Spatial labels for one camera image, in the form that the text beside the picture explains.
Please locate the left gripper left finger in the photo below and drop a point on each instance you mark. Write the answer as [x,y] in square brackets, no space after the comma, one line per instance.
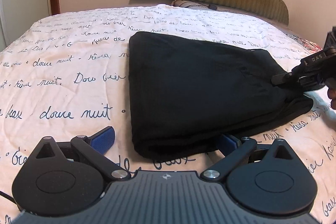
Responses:
[103,140]

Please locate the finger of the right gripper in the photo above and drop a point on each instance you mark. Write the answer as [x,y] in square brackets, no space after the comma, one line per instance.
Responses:
[291,84]
[281,78]

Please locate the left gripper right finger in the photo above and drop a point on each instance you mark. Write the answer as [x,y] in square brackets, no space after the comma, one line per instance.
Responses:
[229,144]

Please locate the black pants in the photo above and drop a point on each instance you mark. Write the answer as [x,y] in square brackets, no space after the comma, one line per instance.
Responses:
[186,94]

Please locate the right hand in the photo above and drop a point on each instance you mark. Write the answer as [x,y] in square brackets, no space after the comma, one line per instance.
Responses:
[331,93]

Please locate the pile of colourful clothes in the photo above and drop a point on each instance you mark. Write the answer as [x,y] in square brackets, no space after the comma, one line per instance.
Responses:
[309,46]

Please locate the white script-print bedspread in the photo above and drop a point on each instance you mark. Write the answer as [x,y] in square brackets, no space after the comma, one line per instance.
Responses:
[67,77]

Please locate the patterned pillow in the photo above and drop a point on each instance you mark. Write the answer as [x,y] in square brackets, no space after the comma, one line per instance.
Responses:
[189,5]

